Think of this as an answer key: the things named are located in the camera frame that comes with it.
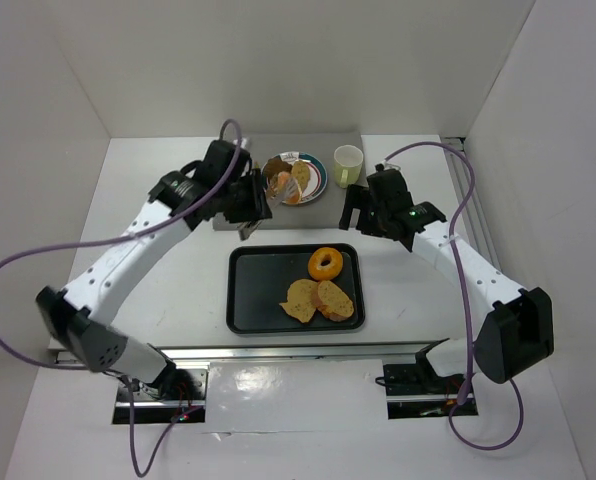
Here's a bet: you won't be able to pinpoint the black baking tray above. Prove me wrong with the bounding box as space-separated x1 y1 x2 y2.
226 243 365 335

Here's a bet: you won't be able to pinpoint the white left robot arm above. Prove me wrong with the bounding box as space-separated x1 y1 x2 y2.
36 140 271 397

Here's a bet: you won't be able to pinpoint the metal food tongs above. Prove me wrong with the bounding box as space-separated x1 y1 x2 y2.
238 172 302 241

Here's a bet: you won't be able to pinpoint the small orange bun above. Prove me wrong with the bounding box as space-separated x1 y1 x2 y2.
268 172 302 205

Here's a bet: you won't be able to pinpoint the white plate with teal rim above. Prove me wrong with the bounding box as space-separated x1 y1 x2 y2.
262 151 327 205

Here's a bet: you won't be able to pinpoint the orange glazed donut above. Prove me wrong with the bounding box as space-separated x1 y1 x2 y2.
307 247 344 281

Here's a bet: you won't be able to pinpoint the large seeded bread slice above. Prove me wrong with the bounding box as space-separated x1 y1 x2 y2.
280 279 318 324

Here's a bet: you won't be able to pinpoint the crusted seeded bread slice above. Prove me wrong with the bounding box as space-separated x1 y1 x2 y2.
312 281 355 322

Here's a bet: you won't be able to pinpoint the pale green mug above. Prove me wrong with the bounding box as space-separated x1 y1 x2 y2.
334 145 364 189

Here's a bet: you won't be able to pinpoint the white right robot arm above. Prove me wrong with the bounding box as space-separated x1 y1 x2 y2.
339 170 554 384

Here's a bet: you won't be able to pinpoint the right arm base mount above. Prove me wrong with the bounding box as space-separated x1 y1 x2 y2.
374 364 464 420

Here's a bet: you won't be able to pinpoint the aluminium rail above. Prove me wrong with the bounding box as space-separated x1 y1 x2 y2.
163 339 446 362

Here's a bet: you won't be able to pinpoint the grey placemat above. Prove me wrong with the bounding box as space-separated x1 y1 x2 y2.
211 131 372 231

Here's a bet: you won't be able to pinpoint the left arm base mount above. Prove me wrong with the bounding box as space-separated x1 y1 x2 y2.
111 366 208 425

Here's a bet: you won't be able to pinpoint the dark brown bread piece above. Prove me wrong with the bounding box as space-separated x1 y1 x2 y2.
262 156 292 179

